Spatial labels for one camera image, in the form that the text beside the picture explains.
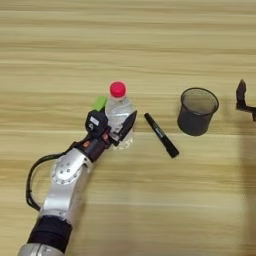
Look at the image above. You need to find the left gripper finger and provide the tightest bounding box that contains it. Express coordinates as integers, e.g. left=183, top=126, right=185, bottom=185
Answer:
left=116, top=110, right=138, bottom=144

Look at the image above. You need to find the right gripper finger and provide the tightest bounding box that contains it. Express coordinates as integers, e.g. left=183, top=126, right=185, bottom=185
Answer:
left=235, top=79, right=256, bottom=122

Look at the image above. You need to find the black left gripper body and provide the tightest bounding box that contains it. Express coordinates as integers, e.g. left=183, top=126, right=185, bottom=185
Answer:
left=71, top=128, right=121, bottom=163

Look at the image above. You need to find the clear bottle with red cap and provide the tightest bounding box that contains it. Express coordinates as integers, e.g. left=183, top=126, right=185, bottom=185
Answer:
left=104, top=80, right=138, bottom=149

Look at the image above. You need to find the black marker pen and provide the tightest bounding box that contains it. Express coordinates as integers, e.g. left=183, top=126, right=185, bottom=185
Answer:
left=143, top=112, right=180, bottom=159

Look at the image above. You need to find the green eraser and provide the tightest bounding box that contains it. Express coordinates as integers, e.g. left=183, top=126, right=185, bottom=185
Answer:
left=92, top=95, right=108, bottom=112

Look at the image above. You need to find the black mesh pen cup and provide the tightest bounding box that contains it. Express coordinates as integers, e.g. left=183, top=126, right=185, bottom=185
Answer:
left=176, top=87, right=220, bottom=137

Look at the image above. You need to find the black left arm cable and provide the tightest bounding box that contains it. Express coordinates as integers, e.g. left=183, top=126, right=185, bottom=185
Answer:
left=25, top=141, right=81, bottom=212

